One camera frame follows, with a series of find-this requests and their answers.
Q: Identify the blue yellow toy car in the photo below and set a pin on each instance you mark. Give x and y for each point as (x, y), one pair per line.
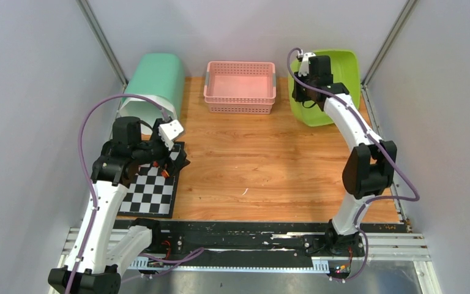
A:
(163, 169)

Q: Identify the right aluminium frame post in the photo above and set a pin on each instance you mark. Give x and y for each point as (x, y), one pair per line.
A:
(391, 37)

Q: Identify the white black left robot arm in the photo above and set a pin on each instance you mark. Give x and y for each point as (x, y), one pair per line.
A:
(91, 267)

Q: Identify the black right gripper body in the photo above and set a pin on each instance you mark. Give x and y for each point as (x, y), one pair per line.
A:
(302, 92)

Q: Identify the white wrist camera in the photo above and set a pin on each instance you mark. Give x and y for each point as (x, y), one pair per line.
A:
(304, 63)
(170, 132)

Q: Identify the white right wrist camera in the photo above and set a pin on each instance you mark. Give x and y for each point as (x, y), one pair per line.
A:
(304, 63)

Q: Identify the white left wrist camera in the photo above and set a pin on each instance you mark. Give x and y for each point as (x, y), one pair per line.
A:
(170, 132)

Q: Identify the aluminium frame post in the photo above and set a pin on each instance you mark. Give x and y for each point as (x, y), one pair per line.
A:
(391, 37)
(100, 36)

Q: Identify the mint green trash bin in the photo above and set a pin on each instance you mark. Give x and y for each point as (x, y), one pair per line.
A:
(159, 76)

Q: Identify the pink perforated plastic basket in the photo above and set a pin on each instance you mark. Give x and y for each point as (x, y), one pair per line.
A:
(240, 87)

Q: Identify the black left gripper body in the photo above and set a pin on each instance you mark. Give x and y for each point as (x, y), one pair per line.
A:
(160, 152)

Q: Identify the black white checkerboard mat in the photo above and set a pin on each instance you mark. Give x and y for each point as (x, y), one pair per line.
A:
(150, 195)

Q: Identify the large lime green tub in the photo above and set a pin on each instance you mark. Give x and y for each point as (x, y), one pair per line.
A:
(345, 69)

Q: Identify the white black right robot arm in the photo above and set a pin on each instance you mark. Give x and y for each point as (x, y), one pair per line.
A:
(367, 172)

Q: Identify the left aluminium frame post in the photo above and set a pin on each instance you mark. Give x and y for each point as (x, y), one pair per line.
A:
(100, 36)

